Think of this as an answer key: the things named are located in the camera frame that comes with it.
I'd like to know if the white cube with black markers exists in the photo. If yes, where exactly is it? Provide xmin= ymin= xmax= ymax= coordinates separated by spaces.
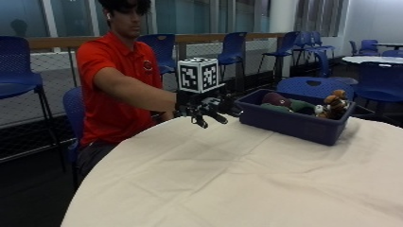
xmin=177 ymin=57 xmax=226 ymax=95

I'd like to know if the maroon soft toy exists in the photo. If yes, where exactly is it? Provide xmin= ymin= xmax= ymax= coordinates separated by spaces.
xmin=261 ymin=92 xmax=294 ymax=108

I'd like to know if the cream tablecloth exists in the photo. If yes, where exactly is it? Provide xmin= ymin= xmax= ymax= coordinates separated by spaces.
xmin=60 ymin=114 xmax=403 ymax=227

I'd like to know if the dark blue plastic bin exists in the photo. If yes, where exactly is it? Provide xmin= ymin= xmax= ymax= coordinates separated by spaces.
xmin=233 ymin=88 xmax=358 ymax=147

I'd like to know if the person in red polo shirt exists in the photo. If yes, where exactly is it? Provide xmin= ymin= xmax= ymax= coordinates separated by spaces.
xmin=75 ymin=0 xmax=178 ymax=187

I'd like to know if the blue chair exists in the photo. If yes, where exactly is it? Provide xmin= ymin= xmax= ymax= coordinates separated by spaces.
xmin=0 ymin=35 xmax=65 ymax=173
xmin=136 ymin=33 xmax=178 ymax=77
xmin=61 ymin=86 xmax=85 ymax=190
xmin=352 ymin=61 xmax=403 ymax=116
xmin=275 ymin=76 xmax=359 ymax=102
xmin=349 ymin=39 xmax=380 ymax=57
xmin=257 ymin=30 xmax=302 ymax=79
xmin=217 ymin=31 xmax=249 ymax=83
xmin=293 ymin=30 xmax=338 ymax=79

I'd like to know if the green soft toy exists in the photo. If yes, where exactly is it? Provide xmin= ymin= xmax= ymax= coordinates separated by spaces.
xmin=259 ymin=98 xmax=319 ymax=115

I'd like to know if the tiger soft toy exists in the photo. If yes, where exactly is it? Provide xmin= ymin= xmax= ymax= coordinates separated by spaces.
xmin=314 ymin=89 xmax=351 ymax=121

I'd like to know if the grey window curtain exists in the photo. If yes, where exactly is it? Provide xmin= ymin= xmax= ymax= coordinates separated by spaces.
xmin=294 ymin=0 xmax=346 ymax=38

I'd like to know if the white round table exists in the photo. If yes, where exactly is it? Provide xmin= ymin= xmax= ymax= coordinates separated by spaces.
xmin=342 ymin=55 xmax=403 ymax=65

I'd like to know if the dark round table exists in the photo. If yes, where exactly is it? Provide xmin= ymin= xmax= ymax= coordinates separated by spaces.
xmin=370 ymin=42 xmax=403 ymax=50

